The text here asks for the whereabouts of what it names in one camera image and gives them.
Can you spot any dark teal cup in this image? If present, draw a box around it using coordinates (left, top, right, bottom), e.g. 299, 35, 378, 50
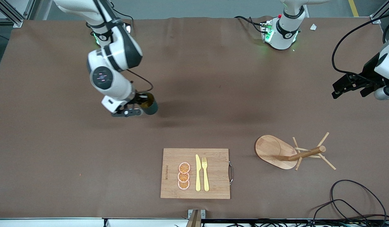
140, 92, 159, 116

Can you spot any wooden mug rack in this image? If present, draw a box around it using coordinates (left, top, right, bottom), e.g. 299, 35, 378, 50
254, 132, 337, 171

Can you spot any brown table cover mat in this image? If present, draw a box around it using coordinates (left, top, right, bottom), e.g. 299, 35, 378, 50
0, 16, 389, 220

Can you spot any yellow plastic knife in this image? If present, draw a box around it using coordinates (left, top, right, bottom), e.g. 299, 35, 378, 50
195, 154, 201, 192

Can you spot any yellow plastic fork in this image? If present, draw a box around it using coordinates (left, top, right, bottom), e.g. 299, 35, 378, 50
202, 157, 210, 192

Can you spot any bamboo cutting board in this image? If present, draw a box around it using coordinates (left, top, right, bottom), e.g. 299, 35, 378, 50
160, 148, 234, 200

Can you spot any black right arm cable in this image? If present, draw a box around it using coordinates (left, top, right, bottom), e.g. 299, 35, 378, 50
125, 69, 154, 94

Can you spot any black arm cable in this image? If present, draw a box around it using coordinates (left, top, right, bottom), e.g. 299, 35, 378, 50
125, 69, 154, 94
332, 13, 389, 83

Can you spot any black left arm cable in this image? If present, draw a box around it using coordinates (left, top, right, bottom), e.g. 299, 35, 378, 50
332, 13, 389, 83

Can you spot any aluminium frame profile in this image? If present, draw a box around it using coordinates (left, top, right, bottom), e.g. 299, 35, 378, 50
369, 0, 389, 24
0, 0, 36, 28

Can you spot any black base cable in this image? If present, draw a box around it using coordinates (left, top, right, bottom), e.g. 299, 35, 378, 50
111, 9, 134, 30
234, 16, 265, 33

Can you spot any black looped cable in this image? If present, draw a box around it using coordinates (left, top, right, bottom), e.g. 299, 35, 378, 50
313, 199, 371, 226
330, 179, 387, 225

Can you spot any wooden camera mount bracket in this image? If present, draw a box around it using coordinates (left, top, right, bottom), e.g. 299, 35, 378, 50
186, 209, 206, 227

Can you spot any white table edge rail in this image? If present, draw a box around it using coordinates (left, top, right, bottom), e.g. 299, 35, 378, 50
0, 218, 189, 227

